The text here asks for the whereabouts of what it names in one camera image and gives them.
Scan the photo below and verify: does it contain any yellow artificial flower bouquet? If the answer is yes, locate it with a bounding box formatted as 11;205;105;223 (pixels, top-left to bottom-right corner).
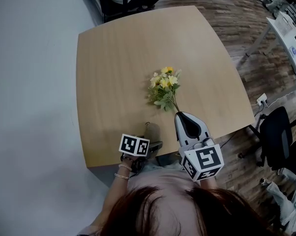
148;66;182;114

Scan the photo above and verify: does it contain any white power strip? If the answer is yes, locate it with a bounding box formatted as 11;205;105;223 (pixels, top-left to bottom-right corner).
257;93;269;107

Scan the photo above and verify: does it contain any person's right forearm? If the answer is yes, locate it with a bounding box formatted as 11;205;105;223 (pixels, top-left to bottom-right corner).
199;176;219;190

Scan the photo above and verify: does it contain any person's light pink shirt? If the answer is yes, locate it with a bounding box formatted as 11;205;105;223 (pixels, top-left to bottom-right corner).
76;165;204;236

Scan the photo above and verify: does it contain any white power cable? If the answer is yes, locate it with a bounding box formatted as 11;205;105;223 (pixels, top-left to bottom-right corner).
267;91;296;106

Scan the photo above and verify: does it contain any black power cable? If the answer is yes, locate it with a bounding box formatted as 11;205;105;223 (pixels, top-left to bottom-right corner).
218;107;264;149

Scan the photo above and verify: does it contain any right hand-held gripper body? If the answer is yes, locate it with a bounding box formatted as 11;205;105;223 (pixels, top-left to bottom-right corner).
178;137;224;181

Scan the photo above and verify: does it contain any person's left forearm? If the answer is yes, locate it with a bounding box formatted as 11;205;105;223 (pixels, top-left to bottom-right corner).
89;157;136;231

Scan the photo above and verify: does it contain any white desk calendar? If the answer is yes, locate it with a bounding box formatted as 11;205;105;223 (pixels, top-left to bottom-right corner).
275;10;296;37

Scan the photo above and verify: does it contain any black office chair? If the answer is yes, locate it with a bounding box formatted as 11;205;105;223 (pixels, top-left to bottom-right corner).
85;0;159;22
238;106;296;179

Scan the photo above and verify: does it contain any white desk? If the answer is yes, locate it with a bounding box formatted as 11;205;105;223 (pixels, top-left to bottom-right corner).
238;16;296;90

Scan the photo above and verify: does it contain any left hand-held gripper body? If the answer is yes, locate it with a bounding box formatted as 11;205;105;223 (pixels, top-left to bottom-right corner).
118;133;150;174

